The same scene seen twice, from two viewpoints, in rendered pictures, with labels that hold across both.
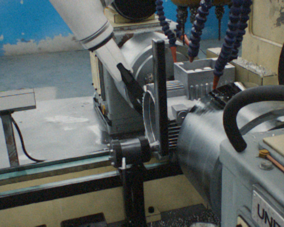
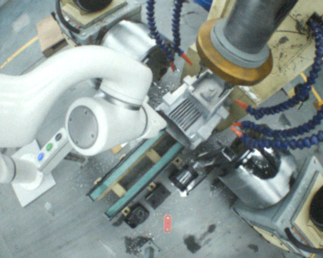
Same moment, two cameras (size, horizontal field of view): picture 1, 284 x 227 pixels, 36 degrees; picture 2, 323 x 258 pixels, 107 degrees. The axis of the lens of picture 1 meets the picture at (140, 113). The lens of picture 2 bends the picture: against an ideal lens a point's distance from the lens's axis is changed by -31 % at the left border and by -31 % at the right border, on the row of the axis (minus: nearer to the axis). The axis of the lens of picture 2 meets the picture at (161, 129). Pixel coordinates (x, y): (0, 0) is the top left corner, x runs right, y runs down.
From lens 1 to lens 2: 0.93 m
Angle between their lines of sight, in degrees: 58
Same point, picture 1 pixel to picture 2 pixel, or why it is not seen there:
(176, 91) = (198, 119)
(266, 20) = not seen: hidden behind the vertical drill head
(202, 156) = (248, 198)
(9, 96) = (58, 151)
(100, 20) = (142, 123)
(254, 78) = (249, 101)
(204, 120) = (250, 183)
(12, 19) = not seen: outside the picture
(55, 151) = not seen: hidden behind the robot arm
